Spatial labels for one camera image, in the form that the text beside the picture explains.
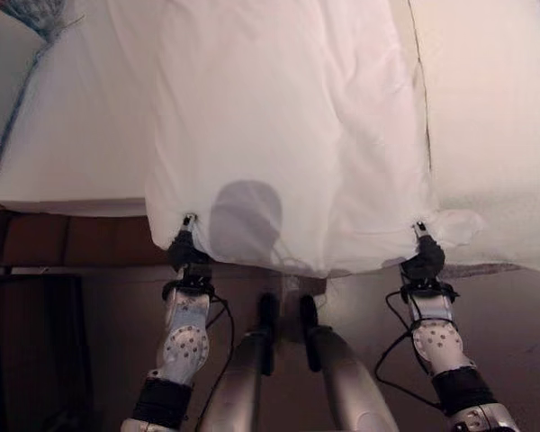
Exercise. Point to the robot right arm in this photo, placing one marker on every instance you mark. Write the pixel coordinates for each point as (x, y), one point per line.
(441, 346)

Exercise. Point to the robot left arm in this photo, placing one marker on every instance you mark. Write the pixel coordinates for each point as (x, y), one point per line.
(182, 342)

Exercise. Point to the white duvet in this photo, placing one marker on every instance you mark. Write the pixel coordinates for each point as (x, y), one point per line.
(270, 112)

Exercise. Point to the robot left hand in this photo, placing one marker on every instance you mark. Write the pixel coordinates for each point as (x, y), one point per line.
(186, 252)

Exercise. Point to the blue knitted blanket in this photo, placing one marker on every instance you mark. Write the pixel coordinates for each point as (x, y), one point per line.
(40, 13)

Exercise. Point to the robot left leg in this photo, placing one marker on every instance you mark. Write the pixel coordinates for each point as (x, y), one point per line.
(247, 369)

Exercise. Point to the brown wooden bed frame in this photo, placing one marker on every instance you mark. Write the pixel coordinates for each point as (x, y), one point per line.
(72, 243)

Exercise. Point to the cream white bedspread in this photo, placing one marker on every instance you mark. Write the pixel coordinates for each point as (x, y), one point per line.
(495, 135)

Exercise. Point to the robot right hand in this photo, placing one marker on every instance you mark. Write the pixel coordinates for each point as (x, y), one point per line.
(425, 258)

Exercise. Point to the dark cabinet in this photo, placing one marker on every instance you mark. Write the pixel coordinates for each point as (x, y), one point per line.
(40, 351)

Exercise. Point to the white sheeted mattress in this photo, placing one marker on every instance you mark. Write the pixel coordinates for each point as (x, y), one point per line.
(81, 148)

